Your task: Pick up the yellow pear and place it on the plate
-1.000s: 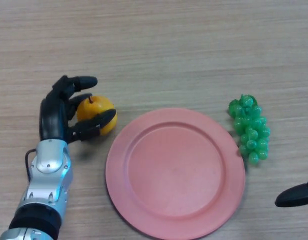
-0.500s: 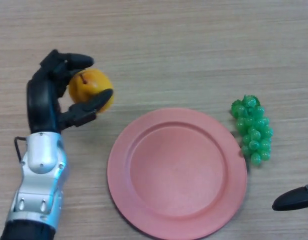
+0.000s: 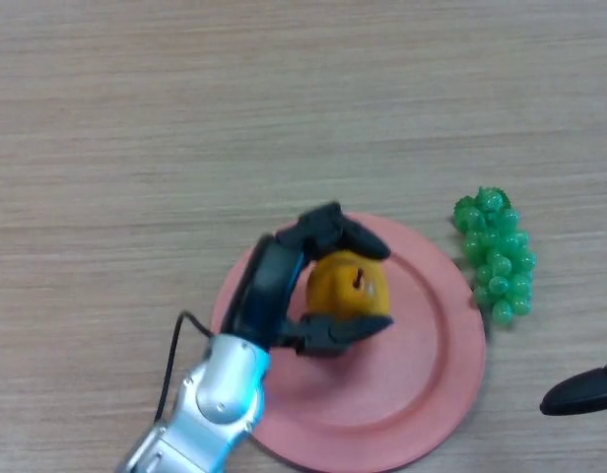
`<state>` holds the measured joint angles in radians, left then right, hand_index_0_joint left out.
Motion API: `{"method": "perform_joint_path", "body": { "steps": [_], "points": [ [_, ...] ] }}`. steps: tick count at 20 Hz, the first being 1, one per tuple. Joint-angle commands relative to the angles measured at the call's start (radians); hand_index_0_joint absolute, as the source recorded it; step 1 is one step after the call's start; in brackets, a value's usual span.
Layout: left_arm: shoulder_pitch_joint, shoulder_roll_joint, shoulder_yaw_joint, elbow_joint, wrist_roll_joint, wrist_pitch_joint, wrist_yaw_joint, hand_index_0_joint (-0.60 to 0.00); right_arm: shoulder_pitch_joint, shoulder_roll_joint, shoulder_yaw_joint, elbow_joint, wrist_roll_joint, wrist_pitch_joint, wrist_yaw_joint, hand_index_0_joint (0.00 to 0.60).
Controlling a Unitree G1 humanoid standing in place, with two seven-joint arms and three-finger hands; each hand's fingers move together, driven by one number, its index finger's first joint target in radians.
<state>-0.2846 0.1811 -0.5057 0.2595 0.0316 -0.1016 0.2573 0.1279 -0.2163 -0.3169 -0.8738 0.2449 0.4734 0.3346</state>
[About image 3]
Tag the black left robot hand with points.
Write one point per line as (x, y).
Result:
(269, 290)

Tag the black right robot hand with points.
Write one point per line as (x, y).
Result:
(584, 391)

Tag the yellow pear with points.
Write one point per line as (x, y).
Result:
(350, 290)

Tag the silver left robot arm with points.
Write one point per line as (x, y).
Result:
(205, 409)

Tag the pink round plate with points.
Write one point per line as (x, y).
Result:
(382, 355)

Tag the green grape bunch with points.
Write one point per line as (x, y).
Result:
(498, 256)

